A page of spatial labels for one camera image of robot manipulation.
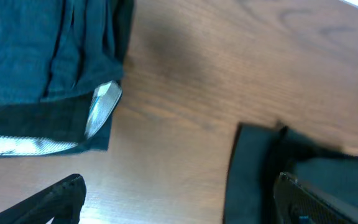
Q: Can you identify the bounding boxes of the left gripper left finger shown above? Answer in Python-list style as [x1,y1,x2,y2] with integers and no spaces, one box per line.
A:
[0,174,86,224]

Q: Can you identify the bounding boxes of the black t-shirt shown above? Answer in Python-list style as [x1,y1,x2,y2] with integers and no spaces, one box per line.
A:
[223,123,358,223]

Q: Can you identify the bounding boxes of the folded black garment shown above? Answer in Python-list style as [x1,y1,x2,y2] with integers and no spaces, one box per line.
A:
[0,0,135,158]

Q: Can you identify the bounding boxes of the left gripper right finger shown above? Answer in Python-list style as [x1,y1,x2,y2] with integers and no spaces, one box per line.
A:
[273,172,358,224]

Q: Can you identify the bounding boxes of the folded dark blue jeans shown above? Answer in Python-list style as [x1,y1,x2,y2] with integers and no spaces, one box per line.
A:
[0,0,134,105]

